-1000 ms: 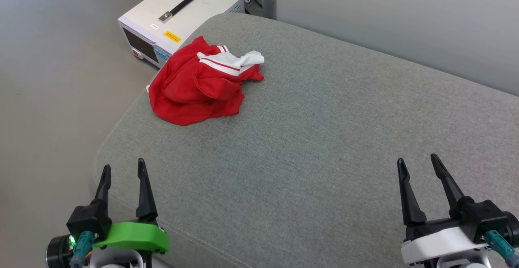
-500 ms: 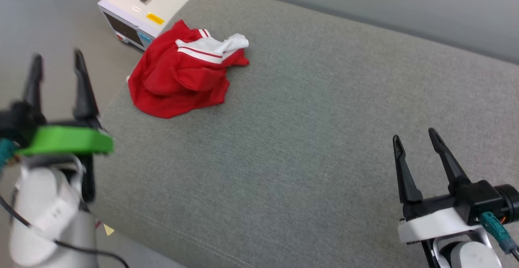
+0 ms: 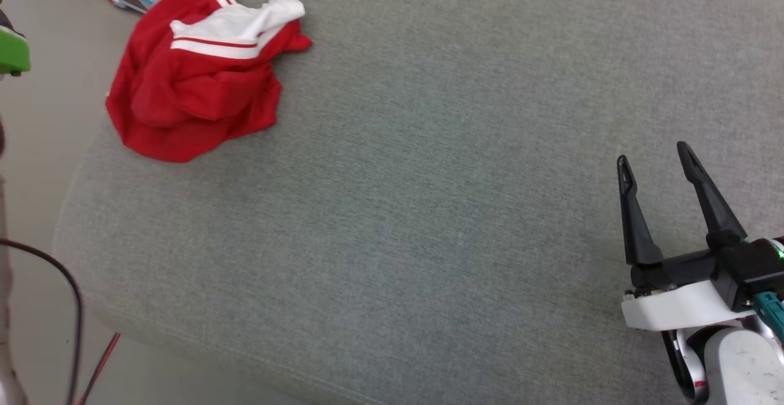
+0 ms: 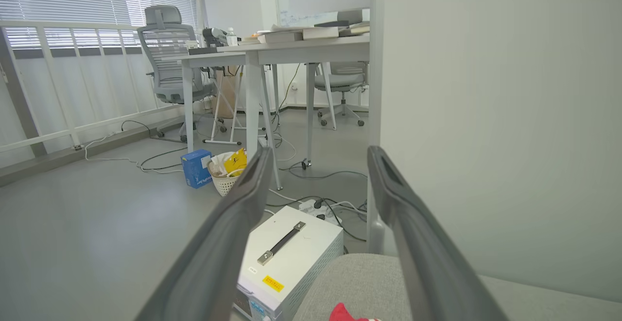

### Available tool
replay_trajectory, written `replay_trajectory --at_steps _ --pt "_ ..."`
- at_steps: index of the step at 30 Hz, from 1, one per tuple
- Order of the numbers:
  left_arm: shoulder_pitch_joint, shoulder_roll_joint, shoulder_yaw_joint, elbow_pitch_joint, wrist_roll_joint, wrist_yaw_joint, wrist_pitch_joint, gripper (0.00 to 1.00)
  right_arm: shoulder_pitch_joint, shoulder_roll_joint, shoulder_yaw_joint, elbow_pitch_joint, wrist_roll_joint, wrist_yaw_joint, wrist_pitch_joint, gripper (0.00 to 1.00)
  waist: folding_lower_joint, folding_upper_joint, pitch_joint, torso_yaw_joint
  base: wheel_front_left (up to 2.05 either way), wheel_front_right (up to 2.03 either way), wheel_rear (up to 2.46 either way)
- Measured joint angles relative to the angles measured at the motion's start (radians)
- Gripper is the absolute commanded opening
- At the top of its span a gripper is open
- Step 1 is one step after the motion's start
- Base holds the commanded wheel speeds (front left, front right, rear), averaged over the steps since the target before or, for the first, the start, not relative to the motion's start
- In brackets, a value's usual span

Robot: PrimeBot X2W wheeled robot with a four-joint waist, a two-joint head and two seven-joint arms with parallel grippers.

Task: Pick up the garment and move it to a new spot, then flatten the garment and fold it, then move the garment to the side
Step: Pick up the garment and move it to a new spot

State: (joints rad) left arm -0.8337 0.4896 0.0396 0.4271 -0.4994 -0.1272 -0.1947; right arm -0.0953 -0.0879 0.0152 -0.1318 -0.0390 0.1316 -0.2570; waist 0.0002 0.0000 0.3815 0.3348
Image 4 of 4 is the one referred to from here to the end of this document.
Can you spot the brown cardboard box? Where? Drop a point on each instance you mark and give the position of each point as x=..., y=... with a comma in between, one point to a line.
x=226, y=97

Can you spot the clear water bottle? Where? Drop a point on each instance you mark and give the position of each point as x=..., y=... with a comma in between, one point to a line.
x=232, y=38

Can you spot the grey hardcover book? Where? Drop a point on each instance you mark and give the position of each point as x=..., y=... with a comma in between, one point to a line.
x=279, y=37

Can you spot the grey swivel office chair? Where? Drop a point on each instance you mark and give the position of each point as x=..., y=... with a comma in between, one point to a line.
x=340, y=80

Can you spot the thick white book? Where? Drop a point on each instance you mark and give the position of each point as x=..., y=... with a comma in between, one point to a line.
x=320, y=32

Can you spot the white partition post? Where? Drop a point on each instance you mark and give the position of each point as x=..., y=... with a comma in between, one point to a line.
x=375, y=92

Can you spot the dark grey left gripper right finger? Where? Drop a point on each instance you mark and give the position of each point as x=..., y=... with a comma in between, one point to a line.
x=427, y=262

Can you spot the blue cardboard box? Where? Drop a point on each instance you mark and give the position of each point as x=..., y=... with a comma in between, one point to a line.
x=195, y=168

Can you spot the red and white garment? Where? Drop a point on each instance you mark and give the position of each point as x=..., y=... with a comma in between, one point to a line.
x=342, y=313

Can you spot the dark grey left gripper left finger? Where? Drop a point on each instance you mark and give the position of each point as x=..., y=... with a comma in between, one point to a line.
x=214, y=253

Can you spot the black desktop device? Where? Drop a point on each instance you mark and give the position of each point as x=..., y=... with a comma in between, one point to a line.
x=214, y=37

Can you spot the white power supply box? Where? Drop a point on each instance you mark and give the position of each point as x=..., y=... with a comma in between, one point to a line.
x=291, y=262

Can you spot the grey fabric sofa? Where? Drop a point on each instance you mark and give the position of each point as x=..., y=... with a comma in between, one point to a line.
x=350, y=282

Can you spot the large white desk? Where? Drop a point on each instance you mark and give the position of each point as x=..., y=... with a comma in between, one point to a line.
x=311, y=49

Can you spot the grey mesh chair with headrest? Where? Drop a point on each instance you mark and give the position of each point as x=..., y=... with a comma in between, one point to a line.
x=165, y=44

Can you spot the white perforated plastic basket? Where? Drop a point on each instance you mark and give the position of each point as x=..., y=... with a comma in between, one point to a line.
x=223, y=183

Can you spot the yellow packet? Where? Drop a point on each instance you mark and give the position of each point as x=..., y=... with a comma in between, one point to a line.
x=237, y=161

